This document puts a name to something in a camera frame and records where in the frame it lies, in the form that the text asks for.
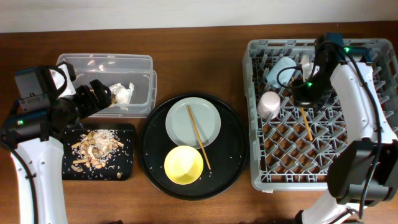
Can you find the white napkin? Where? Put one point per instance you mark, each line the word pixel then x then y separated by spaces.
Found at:
pixel 121 94

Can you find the wooden chopstick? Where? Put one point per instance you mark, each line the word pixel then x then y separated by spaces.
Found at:
pixel 198 136
pixel 310 137

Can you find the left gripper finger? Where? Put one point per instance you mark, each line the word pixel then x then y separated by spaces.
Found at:
pixel 89 101
pixel 102 94

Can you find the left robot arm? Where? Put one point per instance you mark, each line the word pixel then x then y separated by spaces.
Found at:
pixel 33 133

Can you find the blue cup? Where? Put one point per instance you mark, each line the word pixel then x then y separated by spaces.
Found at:
pixel 283 68

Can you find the clear plastic bin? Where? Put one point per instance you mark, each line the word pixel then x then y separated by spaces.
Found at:
pixel 126 69

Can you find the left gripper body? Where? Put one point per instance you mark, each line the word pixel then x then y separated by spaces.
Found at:
pixel 81 106

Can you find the black rectangular tray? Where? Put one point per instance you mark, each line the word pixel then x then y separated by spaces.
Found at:
pixel 127 134

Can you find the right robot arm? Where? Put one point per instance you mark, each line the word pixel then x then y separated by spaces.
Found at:
pixel 365 173

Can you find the pink cup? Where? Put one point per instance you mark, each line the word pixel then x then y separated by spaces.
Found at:
pixel 268 105

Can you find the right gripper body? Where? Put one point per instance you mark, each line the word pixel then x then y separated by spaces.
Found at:
pixel 315 90

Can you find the grey plate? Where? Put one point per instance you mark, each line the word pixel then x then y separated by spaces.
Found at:
pixel 179 126

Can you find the yellow bowl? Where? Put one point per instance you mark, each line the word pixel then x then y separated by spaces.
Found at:
pixel 183 165

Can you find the grey dishwasher rack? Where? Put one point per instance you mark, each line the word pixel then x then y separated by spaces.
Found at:
pixel 281 155

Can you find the round black tray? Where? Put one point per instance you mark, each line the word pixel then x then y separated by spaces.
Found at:
pixel 227 154

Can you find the food scraps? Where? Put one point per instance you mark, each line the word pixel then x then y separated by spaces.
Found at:
pixel 96 153

